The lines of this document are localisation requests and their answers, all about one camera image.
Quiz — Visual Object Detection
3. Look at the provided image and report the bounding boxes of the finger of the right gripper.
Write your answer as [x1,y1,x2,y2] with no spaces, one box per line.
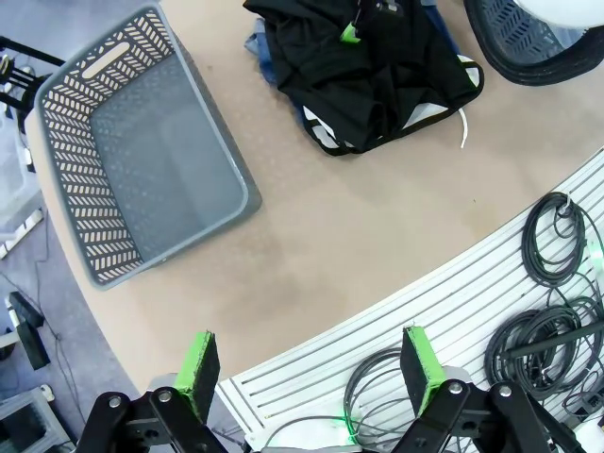
[340,0,378,46]

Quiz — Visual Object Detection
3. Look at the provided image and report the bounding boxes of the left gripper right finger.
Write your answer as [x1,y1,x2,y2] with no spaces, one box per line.
[395,326,581,453]

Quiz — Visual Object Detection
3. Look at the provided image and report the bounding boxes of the black floor stand foot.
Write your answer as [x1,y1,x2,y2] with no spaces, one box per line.
[4,291,51,372]

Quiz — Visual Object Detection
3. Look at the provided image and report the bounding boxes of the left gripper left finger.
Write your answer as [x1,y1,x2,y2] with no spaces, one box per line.
[82,330,227,453]

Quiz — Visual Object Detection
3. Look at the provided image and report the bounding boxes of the white garment with black trim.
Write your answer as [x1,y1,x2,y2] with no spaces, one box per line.
[299,54,486,158]

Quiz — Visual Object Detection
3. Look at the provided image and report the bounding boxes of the white drawstring cord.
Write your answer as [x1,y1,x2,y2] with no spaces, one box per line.
[455,108,471,150]

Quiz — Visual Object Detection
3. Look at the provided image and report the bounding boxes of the black coiled cable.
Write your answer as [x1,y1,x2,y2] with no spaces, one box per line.
[522,191,599,290]
[485,301,604,405]

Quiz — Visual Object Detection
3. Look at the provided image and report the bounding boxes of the grey plastic lattice basket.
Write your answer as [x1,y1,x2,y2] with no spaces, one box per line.
[33,3,263,292]
[463,0,589,65]

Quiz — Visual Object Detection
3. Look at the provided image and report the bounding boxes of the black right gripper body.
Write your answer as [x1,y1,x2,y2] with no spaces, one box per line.
[357,0,419,23]

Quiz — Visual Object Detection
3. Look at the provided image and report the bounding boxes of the grey coiled cable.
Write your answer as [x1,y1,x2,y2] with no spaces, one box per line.
[343,347,428,445]

